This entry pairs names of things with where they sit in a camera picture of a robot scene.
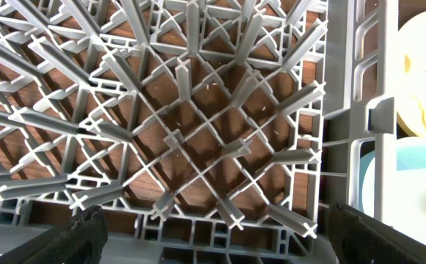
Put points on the white cup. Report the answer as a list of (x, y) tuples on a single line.
[(406, 203)]

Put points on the grey plastic dishwasher rack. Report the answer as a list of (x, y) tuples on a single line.
[(208, 131)]

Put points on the yellow round plate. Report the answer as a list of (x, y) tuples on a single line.
[(411, 92)]

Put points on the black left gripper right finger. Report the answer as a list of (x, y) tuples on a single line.
[(358, 238)]

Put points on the light blue bowl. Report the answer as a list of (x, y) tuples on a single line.
[(410, 154)]

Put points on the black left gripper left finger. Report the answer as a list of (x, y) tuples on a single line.
[(81, 240)]

